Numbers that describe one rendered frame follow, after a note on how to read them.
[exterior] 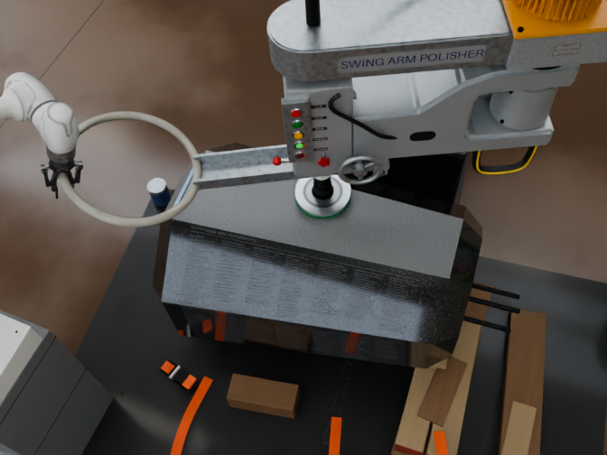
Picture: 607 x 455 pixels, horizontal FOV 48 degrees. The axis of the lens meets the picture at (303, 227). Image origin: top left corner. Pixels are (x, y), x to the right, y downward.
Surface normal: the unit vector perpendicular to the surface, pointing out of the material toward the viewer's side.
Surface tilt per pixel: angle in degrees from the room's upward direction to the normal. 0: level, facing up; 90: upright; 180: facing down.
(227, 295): 45
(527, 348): 0
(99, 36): 0
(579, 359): 0
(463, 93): 90
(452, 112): 90
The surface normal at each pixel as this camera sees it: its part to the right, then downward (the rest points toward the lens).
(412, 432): -0.06, -0.52
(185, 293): -0.23, 0.22
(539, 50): 0.07, 0.85
